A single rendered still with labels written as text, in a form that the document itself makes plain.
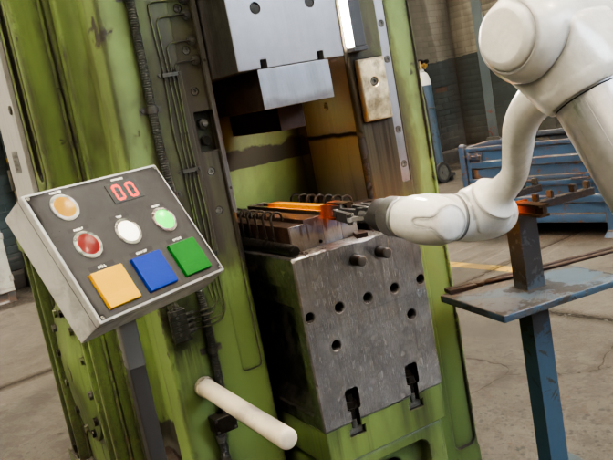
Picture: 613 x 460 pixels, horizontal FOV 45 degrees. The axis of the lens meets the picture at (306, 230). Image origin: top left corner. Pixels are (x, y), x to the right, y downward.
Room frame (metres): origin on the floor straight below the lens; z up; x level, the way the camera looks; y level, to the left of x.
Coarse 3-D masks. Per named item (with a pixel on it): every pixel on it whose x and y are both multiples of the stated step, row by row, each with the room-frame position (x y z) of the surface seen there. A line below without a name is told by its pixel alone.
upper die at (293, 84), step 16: (304, 64) 1.86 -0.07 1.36; (320, 64) 1.88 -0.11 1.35; (224, 80) 1.96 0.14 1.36; (240, 80) 1.89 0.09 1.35; (256, 80) 1.81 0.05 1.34; (272, 80) 1.81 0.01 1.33; (288, 80) 1.84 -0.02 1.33; (304, 80) 1.86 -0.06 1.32; (320, 80) 1.88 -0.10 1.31; (224, 96) 1.98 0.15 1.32; (240, 96) 1.90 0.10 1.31; (256, 96) 1.82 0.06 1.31; (272, 96) 1.81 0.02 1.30; (288, 96) 1.83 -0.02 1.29; (304, 96) 1.85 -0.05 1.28; (320, 96) 1.87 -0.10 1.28; (224, 112) 2.00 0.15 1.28; (240, 112) 1.92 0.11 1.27
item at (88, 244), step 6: (84, 234) 1.38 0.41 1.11; (78, 240) 1.37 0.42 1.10; (84, 240) 1.37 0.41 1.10; (90, 240) 1.38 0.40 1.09; (96, 240) 1.39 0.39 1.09; (84, 246) 1.36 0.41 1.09; (90, 246) 1.37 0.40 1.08; (96, 246) 1.38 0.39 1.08; (90, 252) 1.36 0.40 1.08; (96, 252) 1.37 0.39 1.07
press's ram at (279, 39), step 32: (224, 0) 1.78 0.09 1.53; (256, 0) 1.81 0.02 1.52; (288, 0) 1.85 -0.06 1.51; (320, 0) 1.90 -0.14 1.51; (224, 32) 1.80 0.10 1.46; (256, 32) 1.81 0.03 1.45; (288, 32) 1.85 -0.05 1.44; (320, 32) 1.89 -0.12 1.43; (224, 64) 1.83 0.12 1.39; (256, 64) 1.80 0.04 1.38; (288, 64) 1.84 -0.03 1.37
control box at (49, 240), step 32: (64, 192) 1.43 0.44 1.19; (96, 192) 1.47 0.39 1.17; (128, 192) 1.52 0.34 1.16; (160, 192) 1.58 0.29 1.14; (32, 224) 1.35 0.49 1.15; (64, 224) 1.38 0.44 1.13; (96, 224) 1.42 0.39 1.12; (192, 224) 1.58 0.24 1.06; (32, 256) 1.36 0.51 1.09; (64, 256) 1.33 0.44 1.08; (96, 256) 1.37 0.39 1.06; (128, 256) 1.41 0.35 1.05; (64, 288) 1.32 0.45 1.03; (192, 288) 1.51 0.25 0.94; (96, 320) 1.28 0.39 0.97; (128, 320) 1.39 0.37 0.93
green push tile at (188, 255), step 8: (184, 240) 1.52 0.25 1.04; (192, 240) 1.54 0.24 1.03; (168, 248) 1.49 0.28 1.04; (176, 248) 1.49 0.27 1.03; (184, 248) 1.51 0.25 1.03; (192, 248) 1.52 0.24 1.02; (200, 248) 1.53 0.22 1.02; (176, 256) 1.48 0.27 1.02; (184, 256) 1.49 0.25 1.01; (192, 256) 1.51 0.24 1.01; (200, 256) 1.52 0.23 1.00; (184, 264) 1.48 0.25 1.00; (192, 264) 1.49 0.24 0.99; (200, 264) 1.50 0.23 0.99; (208, 264) 1.52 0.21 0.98; (184, 272) 1.47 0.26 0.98; (192, 272) 1.48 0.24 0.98
